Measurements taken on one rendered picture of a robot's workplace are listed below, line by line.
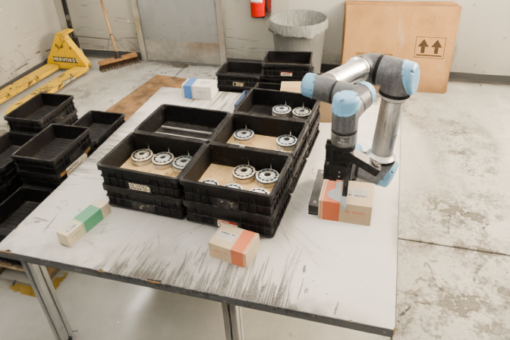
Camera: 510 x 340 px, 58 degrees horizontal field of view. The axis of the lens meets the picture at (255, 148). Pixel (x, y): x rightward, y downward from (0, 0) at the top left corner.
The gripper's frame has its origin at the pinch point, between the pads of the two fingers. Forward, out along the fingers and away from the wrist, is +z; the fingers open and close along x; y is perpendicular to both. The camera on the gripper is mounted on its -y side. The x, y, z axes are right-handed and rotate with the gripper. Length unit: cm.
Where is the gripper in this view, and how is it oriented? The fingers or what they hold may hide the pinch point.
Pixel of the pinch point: (346, 197)
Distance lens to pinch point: 147.1
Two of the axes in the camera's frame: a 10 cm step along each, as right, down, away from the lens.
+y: -9.6, -1.0, 2.5
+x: -2.7, 5.3, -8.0
